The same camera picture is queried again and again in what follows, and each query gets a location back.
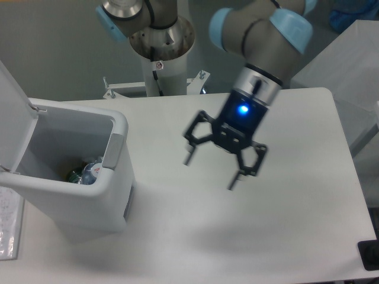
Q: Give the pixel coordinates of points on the laminated paper sheet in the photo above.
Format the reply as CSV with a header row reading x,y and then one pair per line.
x,y
12,207

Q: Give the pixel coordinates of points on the black device at table edge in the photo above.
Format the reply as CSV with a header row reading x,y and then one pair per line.
x,y
369,254

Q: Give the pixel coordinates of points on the white trash can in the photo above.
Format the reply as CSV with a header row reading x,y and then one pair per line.
x,y
42,141

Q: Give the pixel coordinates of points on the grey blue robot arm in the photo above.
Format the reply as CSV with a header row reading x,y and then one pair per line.
x,y
271,36

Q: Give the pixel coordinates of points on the clear plastic water bottle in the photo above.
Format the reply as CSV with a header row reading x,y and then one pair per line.
x,y
91,171

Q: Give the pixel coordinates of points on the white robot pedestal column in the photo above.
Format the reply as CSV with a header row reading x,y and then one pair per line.
x,y
163,54

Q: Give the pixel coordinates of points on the white covered side table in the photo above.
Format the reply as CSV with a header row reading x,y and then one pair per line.
x,y
348,67

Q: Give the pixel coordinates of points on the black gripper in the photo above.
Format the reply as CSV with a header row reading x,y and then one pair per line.
x,y
237,124

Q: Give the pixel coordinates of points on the white pedestal base bracket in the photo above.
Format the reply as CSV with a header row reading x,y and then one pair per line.
x,y
194,86

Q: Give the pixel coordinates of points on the blue object in background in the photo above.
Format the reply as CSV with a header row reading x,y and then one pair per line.
x,y
345,13

